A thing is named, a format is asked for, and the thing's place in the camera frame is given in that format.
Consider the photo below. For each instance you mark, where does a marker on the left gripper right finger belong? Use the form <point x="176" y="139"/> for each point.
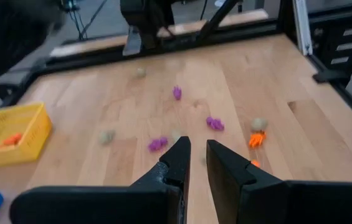
<point x="235" y="189"/>

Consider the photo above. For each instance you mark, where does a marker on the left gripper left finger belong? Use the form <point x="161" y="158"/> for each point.
<point x="169" y="177"/>

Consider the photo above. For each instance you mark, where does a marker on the purple plastic Halloween figure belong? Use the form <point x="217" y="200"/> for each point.
<point x="177" y="92"/>
<point x="215" y="124"/>
<point x="158" y="144"/>

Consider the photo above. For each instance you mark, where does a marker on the orange plastic Halloween figure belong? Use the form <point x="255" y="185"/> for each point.
<point x="256" y="139"/>
<point x="255" y="162"/>
<point x="12" y="140"/>

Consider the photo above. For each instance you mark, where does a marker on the yellow plastic basket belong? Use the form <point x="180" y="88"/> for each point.
<point x="32" y="146"/>

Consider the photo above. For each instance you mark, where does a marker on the silver mounting bracket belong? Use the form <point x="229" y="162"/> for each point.
<point x="301" y="28"/>

